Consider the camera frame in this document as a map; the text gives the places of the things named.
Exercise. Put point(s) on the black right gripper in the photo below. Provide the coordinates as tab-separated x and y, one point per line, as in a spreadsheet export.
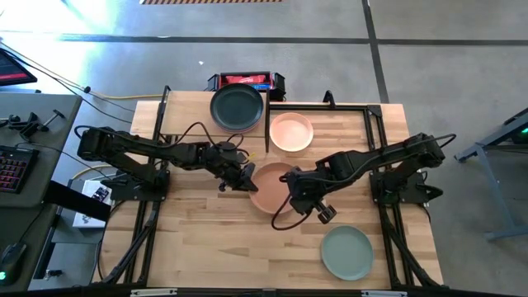
307	189

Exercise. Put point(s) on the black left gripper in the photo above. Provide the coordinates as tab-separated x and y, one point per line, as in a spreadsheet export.
227	158

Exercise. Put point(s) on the terracotta plate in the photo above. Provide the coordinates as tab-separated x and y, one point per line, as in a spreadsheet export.
270	187

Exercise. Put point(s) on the peach plate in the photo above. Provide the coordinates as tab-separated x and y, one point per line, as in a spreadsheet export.
291	132

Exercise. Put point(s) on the sage green plate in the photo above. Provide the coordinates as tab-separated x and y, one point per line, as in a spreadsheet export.
347	252

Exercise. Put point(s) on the dark green plate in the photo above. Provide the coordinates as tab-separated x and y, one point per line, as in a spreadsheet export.
236	108

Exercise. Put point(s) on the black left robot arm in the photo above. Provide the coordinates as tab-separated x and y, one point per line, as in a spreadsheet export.
136	146

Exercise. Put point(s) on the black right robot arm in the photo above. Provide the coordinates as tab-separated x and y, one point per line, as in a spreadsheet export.
371	158

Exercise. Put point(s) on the black table clamp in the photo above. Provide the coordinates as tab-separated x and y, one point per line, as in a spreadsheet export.
328	98

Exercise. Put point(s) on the black red tool case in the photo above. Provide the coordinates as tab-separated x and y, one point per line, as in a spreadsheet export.
243	78

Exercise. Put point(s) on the white box with circuit board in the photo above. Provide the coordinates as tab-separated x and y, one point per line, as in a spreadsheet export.
88	220

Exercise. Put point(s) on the black flat bar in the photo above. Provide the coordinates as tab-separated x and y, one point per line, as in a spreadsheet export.
74	202

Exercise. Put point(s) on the grey metal stand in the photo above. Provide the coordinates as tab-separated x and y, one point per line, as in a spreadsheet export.
507	233

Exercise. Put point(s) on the grey desk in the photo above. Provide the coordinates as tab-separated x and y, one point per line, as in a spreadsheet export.
37	210

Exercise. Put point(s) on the small black connector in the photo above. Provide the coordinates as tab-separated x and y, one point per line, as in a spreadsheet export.
51	272

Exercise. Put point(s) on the black desk clamp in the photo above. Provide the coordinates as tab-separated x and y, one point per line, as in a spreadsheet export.
10	121
31	128

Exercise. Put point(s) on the backlit keyboard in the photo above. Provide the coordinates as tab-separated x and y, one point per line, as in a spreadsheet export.
14	169

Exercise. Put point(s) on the black computer mouse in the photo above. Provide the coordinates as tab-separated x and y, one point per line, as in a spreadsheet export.
11	262

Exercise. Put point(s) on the computer monitor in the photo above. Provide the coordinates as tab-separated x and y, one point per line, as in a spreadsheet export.
12	70

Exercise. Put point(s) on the wooden shelf black metal frame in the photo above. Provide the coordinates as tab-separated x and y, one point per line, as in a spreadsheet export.
185	111

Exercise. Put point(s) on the black aluminium table frame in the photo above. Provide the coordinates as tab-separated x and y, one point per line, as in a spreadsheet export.
350	108

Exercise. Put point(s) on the white bracket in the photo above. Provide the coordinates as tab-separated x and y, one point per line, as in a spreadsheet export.
383	293
152	292

